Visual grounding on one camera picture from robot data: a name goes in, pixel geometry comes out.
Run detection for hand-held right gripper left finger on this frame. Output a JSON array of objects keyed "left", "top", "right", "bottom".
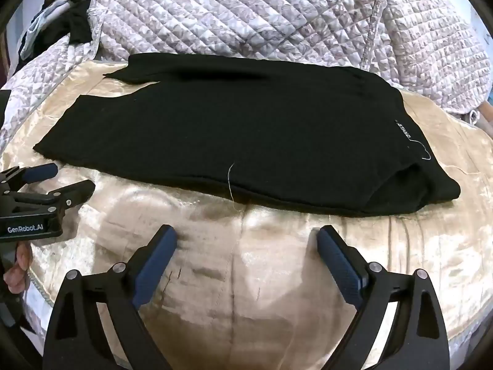
[{"left": 42, "top": 224, "right": 178, "bottom": 370}]

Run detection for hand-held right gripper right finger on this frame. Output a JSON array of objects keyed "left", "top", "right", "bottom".
[{"left": 316, "top": 224, "right": 450, "bottom": 370}]

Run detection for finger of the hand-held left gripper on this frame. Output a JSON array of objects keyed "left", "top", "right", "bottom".
[
  {"left": 0, "top": 163, "right": 59, "bottom": 193},
  {"left": 15, "top": 179, "right": 96, "bottom": 213}
]

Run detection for black pants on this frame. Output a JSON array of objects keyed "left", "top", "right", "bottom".
[{"left": 33, "top": 52, "right": 462, "bottom": 217}]

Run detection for person's left hand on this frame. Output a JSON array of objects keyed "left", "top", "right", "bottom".
[{"left": 4, "top": 242, "right": 33, "bottom": 294}]

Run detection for beige satin blanket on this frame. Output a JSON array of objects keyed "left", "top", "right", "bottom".
[{"left": 0, "top": 60, "right": 493, "bottom": 370}]

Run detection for pile of dark clothes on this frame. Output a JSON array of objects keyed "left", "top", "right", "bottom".
[{"left": 18, "top": 0, "right": 93, "bottom": 59}]

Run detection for white quilted bedspread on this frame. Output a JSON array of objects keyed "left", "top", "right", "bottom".
[{"left": 0, "top": 0, "right": 493, "bottom": 151}]

